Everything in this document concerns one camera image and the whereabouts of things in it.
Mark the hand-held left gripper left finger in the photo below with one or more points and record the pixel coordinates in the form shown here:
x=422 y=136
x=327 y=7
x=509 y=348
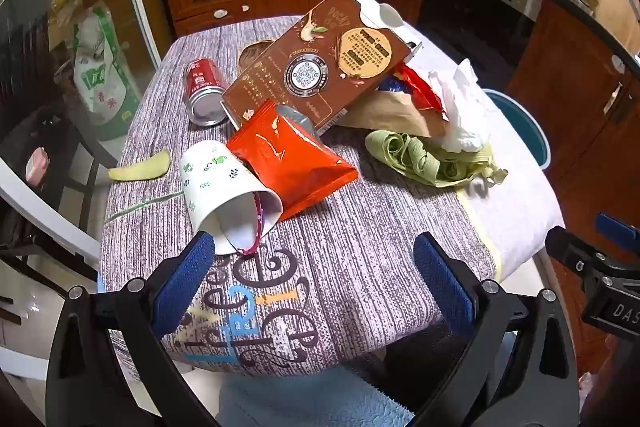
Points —
x=185 y=282

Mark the thin green plant stem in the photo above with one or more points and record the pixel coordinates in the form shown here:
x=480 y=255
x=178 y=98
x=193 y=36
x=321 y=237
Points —
x=145 y=202

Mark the orange foil snack bag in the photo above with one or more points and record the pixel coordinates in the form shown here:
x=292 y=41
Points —
x=290 y=162

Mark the small pink container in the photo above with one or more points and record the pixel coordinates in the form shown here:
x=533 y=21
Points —
x=37 y=162

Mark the round wooden bowl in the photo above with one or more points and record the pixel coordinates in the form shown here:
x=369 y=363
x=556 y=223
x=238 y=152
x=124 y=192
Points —
x=250 y=52

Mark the red plastic wrapper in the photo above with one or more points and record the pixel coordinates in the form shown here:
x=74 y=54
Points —
x=420 y=89

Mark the teal trash bin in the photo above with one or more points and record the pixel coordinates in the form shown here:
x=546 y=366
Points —
x=520 y=127

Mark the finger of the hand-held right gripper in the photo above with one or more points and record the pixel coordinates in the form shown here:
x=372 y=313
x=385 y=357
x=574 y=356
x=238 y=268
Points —
x=570 y=252
x=617 y=229

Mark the light blue towel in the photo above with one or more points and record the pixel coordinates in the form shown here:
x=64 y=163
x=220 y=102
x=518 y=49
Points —
x=310 y=402

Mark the yellow-green fruit peel slice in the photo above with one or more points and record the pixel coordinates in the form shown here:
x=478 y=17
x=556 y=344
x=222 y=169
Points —
x=140 y=167

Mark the red drink can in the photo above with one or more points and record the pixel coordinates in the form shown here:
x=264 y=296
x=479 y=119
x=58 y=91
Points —
x=202 y=82

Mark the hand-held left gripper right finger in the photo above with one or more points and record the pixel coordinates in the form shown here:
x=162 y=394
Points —
x=445 y=287

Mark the green and white sack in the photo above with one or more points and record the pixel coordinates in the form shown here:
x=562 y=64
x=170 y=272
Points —
x=100 y=67

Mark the white crumpled tissue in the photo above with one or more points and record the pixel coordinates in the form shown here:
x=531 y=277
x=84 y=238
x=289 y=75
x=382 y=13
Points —
x=460 y=107

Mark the white leaf-print paper cup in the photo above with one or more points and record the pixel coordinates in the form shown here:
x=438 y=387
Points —
x=215 y=187

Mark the brown paper bag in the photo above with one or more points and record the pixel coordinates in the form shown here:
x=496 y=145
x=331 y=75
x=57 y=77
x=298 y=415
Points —
x=390 y=112

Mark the black built-in oven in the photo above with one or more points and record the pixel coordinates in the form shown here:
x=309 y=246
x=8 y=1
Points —
x=470 y=12

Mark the white-framed glass door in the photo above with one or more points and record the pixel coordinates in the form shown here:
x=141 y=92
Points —
x=142 y=7

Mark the brown cardboard snack box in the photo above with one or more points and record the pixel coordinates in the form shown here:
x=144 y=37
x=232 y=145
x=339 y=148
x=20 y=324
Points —
x=310 y=57

